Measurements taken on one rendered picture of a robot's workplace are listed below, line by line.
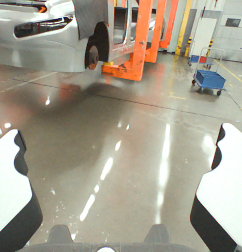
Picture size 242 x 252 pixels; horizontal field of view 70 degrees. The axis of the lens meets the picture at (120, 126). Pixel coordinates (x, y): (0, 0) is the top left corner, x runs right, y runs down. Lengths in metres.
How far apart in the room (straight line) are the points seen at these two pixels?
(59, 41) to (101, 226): 1.76
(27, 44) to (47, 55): 0.20
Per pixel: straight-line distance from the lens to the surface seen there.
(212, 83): 4.77
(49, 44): 2.09
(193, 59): 8.44
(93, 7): 2.37
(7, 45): 2.26
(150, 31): 7.96
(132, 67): 2.94
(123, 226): 1.50
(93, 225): 1.50
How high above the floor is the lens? 1.30
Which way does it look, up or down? 30 degrees down
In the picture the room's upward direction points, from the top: 6 degrees clockwise
